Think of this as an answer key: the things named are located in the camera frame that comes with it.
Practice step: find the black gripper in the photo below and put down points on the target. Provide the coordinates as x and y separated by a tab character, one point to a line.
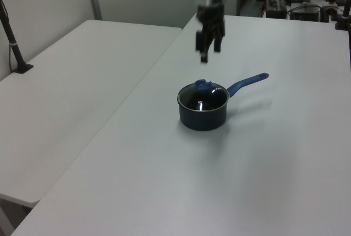
211	16

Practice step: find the dark computer box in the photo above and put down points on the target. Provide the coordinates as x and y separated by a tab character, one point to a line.
305	13

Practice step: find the black clamped pole white tie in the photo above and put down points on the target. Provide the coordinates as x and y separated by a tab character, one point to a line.
13	49

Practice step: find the glass lid blue knob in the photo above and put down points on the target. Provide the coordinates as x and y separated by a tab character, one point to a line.
203	86

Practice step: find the dark box green parts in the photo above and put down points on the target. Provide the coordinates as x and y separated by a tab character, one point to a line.
277	11

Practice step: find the white side table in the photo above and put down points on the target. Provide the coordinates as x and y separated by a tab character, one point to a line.
68	96

